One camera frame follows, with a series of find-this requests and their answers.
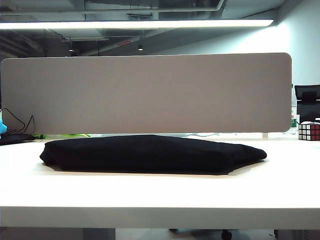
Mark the black T-shirt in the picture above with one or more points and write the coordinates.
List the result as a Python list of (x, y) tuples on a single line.
[(150, 155)]

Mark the beige desk divider panel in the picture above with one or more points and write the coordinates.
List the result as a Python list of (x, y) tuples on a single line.
[(150, 95)]

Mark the black pendant lamp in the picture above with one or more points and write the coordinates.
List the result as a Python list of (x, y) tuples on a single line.
[(71, 49), (140, 47)]

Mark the red ceiling sign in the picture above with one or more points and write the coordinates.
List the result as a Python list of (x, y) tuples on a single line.
[(124, 43)]

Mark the long ceiling light strip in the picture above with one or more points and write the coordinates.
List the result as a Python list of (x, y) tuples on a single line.
[(125, 24)]

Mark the green object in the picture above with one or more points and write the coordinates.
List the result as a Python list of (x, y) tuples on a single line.
[(41, 136)]

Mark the chair base with caster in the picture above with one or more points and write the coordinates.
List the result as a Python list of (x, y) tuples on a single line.
[(226, 235)]

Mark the bottle with green label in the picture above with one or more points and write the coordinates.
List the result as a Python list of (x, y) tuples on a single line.
[(293, 122)]

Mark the black pad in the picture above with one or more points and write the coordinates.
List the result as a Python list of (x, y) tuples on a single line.
[(15, 139)]

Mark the black office chair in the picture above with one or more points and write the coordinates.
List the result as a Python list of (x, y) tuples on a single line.
[(308, 111)]

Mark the Rubik's cube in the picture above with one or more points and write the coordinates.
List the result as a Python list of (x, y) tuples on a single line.
[(310, 132)]

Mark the light blue object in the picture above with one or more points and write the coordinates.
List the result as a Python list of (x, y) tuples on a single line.
[(2, 128)]

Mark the grey vented box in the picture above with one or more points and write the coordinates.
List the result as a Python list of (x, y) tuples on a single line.
[(300, 235)]

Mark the white divider bracket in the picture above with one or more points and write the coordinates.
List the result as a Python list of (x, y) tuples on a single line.
[(265, 135)]

